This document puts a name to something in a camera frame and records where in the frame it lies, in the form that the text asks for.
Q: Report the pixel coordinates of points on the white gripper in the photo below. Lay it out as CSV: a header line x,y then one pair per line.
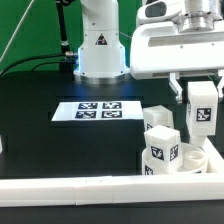
x,y
158,50

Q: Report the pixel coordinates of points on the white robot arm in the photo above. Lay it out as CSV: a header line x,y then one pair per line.
x,y
101,55

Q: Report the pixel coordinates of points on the white L-shaped fence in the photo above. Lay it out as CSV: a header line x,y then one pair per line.
x,y
118,189

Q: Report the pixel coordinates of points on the white marker sheet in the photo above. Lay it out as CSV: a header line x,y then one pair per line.
x,y
96,111

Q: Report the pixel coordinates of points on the thin white rod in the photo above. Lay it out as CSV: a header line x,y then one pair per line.
x,y
17,28

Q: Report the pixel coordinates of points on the white part left edge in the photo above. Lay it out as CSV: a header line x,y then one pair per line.
x,y
1,147

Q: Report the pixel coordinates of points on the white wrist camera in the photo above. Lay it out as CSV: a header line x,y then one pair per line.
x,y
159,11

